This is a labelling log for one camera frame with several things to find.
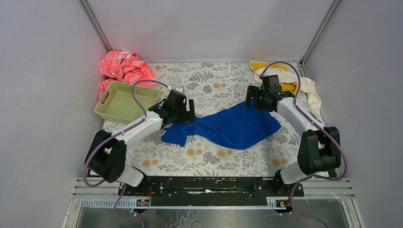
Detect blue towel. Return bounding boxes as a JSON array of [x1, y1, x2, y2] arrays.
[[161, 102, 281, 150]]

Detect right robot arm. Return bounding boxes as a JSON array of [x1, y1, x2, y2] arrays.
[[244, 75, 342, 186]]

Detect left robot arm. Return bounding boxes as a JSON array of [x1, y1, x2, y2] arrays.
[[85, 89, 196, 187]]

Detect yellow towel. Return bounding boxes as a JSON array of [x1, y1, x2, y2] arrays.
[[249, 60, 300, 95]]

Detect floral table mat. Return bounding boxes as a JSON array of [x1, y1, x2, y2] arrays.
[[125, 63, 300, 177]]

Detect cream towel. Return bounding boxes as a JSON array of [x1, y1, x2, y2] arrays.
[[264, 68, 325, 124]]

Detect green plastic basket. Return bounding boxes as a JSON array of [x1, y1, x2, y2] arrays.
[[94, 81, 163, 124]]

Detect pink patterned cloth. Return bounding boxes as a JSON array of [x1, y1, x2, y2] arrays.
[[97, 50, 155, 99]]

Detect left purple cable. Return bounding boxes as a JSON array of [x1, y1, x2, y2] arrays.
[[83, 79, 172, 228]]

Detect purple cable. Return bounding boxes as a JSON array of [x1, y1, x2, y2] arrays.
[[83, 79, 172, 228], [259, 61, 348, 228]]

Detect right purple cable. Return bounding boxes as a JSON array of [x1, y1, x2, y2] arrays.
[[259, 61, 348, 228]]

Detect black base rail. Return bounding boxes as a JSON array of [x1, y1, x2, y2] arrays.
[[119, 176, 304, 207]]

